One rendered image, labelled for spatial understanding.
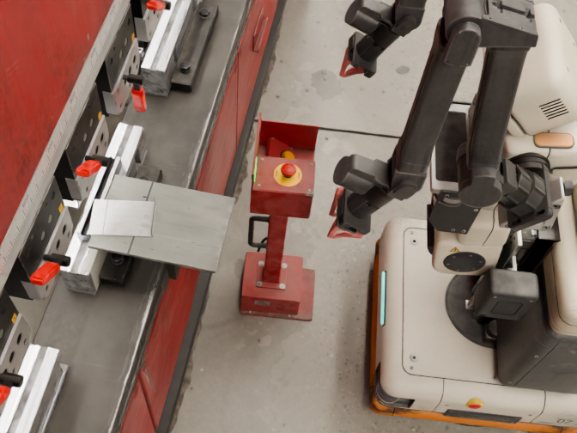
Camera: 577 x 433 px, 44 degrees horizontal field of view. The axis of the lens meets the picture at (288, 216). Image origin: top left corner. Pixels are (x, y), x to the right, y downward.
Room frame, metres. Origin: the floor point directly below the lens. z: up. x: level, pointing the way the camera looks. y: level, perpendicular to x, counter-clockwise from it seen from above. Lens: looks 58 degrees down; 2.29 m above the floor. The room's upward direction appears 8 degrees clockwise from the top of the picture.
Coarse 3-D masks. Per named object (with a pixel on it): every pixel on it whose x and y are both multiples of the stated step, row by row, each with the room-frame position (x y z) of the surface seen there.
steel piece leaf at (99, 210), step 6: (96, 204) 0.77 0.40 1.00; (102, 204) 0.77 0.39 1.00; (96, 210) 0.75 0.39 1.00; (102, 210) 0.76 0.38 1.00; (96, 216) 0.74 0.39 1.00; (102, 216) 0.74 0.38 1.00; (90, 222) 0.72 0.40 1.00; (96, 222) 0.73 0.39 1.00; (102, 222) 0.73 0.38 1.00; (90, 228) 0.71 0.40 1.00; (96, 228) 0.71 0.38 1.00; (102, 228) 0.71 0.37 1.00; (90, 234) 0.70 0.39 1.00; (96, 234) 0.70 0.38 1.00; (102, 234) 0.70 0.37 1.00
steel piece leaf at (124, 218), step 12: (108, 204) 0.77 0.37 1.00; (120, 204) 0.78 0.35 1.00; (132, 204) 0.78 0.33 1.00; (144, 204) 0.78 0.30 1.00; (156, 204) 0.79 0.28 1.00; (108, 216) 0.74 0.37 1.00; (120, 216) 0.75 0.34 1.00; (132, 216) 0.75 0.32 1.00; (144, 216) 0.75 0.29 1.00; (108, 228) 0.72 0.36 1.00; (120, 228) 0.72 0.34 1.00; (132, 228) 0.72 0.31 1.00; (144, 228) 0.73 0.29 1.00
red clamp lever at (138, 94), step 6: (126, 78) 0.91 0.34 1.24; (132, 78) 0.91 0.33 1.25; (138, 78) 0.91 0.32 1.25; (144, 78) 0.92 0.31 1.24; (138, 84) 0.90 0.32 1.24; (132, 90) 0.91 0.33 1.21; (138, 90) 0.91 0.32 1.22; (132, 96) 0.91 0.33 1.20; (138, 96) 0.90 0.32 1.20; (144, 96) 0.91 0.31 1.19; (138, 102) 0.90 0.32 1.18; (144, 102) 0.91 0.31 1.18; (138, 108) 0.90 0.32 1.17; (144, 108) 0.91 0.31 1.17
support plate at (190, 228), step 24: (120, 192) 0.81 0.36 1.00; (144, 192) 0.81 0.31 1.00; (168, 192) 0.82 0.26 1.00; (192, 192) 0.83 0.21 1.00; (168, 216) 0.76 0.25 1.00; (192, 216) 0.77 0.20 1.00; (216, 216) 0.78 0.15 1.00; (96, 240) 0.69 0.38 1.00; (120, 240) 0.69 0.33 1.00; (144, 240) 0.70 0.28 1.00; (168, 240) 0.71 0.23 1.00; (192, 240) 0.72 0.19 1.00; (216, 240) 0.73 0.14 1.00; (192, 264) 0.66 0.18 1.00; (216, 264) 0.67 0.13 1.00
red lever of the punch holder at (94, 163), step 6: (90, 156) 0.71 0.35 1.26; (96, 156) 0.71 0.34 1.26; (102, 156) 0.71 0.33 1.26; (84, 162) 0.67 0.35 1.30; (90, 162) 0.67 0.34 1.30; (96, 162) 0.68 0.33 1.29; (102, 162) 0.70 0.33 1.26; (108, 162) 0.70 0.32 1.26; (78, 168) 0.64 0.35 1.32; (84, 168) 0.65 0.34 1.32; (90, 168) 0.65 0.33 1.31; (96, 168) 0.67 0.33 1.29; (78, 174) 0.64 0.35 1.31; (84, 174) 0.64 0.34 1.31; (90, 174) 0.64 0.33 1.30
